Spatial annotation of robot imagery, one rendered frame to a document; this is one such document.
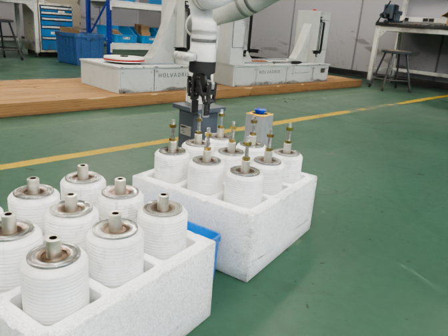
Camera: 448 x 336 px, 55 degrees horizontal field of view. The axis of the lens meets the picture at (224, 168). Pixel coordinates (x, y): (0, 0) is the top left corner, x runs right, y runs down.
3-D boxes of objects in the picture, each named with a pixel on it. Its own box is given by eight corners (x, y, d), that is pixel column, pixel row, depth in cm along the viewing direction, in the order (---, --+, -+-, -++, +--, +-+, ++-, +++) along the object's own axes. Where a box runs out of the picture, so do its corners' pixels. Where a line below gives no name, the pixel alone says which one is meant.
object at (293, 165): (286, 219, 126) (294, 160, 120) (258, 209, 131) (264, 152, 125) (301, 209, 133) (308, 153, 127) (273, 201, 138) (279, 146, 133)
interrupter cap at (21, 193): (5, 193, 85) (5, 190, 84) (40, 184, 91) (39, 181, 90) (27, 204, 81) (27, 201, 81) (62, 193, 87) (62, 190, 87)
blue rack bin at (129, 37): (95, 40, 606) (95, 24, 600) (119, 41, 633) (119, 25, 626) (115, 43, 574) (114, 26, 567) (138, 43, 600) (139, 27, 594)
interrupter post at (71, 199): (61, 211, 79) (61, 194, 78) (73, 207, 81) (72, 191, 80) (70, 215, 78) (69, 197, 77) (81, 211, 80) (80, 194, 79)
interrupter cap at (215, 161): (225, 160, 116) (225, 158, 116) (215, 168, 109) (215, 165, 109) (198, 156, 118) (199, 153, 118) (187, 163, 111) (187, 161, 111)
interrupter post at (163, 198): (153, 210, 82) (154, 194, 81) (162, 207, 84) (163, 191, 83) (163, 214, 81) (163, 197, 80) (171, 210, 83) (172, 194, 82)
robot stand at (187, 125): (169, 177, 172) (172, 103, 162) (197, 171, 182) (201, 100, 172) (193, 189, 162) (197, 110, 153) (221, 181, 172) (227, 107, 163)
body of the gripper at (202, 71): (221, 60, 119) (219, 94, 122) (207, 57, 126) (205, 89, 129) (197, 59, 116) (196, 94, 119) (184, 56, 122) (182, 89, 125)
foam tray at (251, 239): (131, 233, 125) (131, 175, 119) (209, 196, 156) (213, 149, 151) (246, 283, 105) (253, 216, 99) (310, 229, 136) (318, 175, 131)
